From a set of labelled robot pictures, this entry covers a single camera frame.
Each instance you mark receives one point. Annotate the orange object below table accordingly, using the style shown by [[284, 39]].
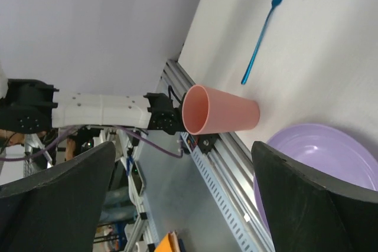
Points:
[[171, 243]]

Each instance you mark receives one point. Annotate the pink plastic cup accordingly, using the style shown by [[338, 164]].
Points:
[[209, 111]]

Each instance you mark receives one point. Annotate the aluminium rail frame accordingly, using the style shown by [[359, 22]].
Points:
[[176, 198]]

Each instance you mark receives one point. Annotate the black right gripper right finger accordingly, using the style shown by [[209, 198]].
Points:
[[308, 210]]

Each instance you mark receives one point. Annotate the perforated white cable duct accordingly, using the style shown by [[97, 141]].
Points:
[[231, 211]]

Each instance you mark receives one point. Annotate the blue metal fork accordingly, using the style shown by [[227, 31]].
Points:
[[274, 4]]

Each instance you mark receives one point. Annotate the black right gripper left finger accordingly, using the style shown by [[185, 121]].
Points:
[[57, 209]]

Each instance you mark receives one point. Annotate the purple plastic plate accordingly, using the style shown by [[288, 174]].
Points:
[[328, 150]]

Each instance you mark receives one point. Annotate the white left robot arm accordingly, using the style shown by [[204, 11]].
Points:
[[32, 106]]

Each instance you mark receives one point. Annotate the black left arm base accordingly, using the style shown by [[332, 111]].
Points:
[[205, 143]]

